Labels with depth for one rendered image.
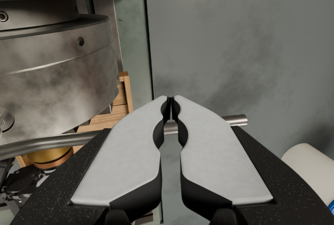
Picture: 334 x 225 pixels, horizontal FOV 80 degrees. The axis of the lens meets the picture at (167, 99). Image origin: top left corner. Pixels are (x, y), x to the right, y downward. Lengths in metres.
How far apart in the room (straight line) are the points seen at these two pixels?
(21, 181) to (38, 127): 0.28
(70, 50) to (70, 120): 0.09
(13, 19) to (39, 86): 0.08
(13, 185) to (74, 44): 0.37
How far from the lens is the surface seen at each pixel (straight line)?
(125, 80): 0.58
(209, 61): 1.68
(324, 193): 2.57
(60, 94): 0.27
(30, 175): 0.56
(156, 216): 0.98
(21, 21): 0.30
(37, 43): 0.25
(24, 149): 0.21
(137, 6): 0.92
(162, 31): 1.50
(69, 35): 0.27
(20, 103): 0.27
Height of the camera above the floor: 1.45
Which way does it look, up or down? 60 degrees down
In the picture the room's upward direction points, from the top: 152 degrees clockwise
